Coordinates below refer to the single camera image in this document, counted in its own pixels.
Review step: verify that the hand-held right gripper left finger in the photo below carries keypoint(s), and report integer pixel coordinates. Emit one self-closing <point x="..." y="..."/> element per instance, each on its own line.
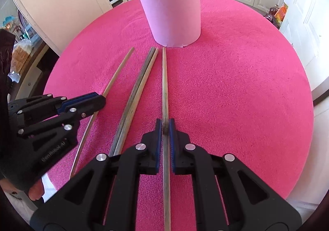
<point x="159" y="141"/>

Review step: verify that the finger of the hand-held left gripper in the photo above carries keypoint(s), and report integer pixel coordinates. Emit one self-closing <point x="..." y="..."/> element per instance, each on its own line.
<point x="90" y="107"/>
<point x="77" y="99"/>

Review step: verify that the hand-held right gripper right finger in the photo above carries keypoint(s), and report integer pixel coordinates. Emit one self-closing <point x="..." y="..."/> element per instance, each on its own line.
<point x="171" y="141"/>

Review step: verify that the light wooden chopstick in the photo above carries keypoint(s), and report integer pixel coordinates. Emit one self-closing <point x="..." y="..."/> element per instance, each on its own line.
<point x="120" y="68"/>
<point x="147" y="77"/>

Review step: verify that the stained wooden chopstick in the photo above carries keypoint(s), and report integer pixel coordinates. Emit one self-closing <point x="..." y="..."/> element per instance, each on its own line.
<point x="165" y="87"/>

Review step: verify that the dark worn chopstick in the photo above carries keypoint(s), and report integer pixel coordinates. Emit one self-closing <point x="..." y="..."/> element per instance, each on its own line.
<point x="140" y="82"/>

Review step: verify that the pink cup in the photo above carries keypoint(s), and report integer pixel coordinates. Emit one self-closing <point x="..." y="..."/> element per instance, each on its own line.
<point x="172" y="10"/>

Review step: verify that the person's left hand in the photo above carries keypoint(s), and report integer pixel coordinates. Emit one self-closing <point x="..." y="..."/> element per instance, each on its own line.
<point x="36" y="191"/>

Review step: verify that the bagged bread loaf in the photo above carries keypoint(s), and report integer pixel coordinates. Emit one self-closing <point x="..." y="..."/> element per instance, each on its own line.
<point x="21" y="54"/>

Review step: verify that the pink round tablecloth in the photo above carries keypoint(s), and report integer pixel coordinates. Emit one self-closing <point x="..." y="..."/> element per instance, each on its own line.
<point x="231" y="92"/>

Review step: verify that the colourful snack bags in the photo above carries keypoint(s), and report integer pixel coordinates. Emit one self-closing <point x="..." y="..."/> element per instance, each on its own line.
<point x="277" y="14"/>

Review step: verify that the white panelled door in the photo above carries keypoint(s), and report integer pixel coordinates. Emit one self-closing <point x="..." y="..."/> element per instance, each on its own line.
<point x="308" y="20"/>

